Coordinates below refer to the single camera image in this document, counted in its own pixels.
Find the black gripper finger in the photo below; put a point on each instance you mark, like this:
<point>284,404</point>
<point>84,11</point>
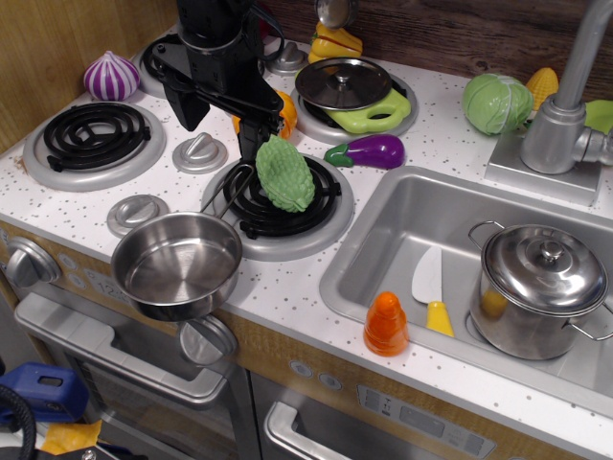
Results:
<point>251,136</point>
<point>187,103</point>

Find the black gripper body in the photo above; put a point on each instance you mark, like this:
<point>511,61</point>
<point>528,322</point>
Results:
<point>228,77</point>

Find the green toy squash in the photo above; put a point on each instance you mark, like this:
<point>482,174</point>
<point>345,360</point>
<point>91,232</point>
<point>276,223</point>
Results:
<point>284,175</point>

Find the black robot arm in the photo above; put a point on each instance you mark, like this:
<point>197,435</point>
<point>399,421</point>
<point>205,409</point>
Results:
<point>214,24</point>

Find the steel pot lid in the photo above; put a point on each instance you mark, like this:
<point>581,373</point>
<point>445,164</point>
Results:
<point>343,83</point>

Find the steel pot with lid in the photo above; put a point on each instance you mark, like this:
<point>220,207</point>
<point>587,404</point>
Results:
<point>539,286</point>

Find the orange toy fruit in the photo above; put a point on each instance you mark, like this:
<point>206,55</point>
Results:
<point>288,113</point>

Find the silver stove knob centre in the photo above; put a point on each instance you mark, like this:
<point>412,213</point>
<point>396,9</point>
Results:
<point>199,155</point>

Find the silver stove knob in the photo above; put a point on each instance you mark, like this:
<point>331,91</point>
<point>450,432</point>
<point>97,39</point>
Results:
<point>133,211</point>
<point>199,155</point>
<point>289,62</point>

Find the front right black burner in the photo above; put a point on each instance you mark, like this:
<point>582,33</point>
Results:
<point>270,234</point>

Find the silver stove knob back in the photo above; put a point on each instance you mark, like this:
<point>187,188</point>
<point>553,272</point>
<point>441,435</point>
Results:
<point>289,62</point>

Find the back left black burner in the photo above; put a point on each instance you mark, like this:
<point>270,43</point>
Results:
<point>147,67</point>

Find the purple white toy onion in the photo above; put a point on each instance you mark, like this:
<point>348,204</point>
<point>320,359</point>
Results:
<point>111,78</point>

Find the front left black burner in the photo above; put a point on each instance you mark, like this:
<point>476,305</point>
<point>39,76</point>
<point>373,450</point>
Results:
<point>94,146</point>

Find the yellow toy bell pepper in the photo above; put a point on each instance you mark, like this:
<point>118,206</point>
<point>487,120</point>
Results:
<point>333,43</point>

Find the green toy cutting board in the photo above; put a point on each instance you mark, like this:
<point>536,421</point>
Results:
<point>382,116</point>

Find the hanging steel ladle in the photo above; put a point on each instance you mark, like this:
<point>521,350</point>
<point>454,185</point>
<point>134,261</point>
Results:
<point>336,14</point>

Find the silver stove knob front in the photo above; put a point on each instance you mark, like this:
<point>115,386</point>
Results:
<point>133,211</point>

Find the purple toy eggplant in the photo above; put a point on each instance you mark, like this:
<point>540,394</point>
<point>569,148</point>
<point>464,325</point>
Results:
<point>382,151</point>

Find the small steel saucepan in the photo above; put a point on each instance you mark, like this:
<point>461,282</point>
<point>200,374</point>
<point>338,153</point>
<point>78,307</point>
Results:
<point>183,265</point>

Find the grey toy sink basin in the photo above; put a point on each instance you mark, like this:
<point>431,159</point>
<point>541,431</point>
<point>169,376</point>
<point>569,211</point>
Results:
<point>414,209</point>

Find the silver oven knob middle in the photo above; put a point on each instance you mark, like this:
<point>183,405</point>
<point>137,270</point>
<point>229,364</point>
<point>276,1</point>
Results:
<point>205,341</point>

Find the silver oven knob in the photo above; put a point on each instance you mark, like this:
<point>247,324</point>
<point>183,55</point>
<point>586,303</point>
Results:
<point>205,341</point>
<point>29,264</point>

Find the silver oven knob left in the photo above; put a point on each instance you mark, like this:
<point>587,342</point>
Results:
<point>29,264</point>

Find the white yellow toy knife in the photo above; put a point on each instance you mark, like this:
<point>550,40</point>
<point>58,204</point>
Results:
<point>427,289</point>

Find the orange toy carrot piece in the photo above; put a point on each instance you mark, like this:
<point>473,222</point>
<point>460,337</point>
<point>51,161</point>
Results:
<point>385,330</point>

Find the green toy cabbage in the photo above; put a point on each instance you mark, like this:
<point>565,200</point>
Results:
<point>496,104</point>

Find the yellow toy corn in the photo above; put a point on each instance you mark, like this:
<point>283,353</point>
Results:
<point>542,84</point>

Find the silver toy faucet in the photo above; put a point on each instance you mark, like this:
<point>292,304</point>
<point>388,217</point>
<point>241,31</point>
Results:
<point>559,155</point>

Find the blue device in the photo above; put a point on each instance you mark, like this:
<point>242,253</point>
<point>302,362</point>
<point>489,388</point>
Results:
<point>54,394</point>

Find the green toy leaf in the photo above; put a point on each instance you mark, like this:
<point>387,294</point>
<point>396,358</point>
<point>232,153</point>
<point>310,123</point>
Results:
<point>599,115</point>

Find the yellow cloth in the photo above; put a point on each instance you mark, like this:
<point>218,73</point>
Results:
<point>62,438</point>

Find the silver oven door handle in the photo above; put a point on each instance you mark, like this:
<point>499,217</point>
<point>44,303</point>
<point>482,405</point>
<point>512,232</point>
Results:
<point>90,340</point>

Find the silver dishwasher door handle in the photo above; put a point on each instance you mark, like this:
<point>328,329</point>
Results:
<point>312,431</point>

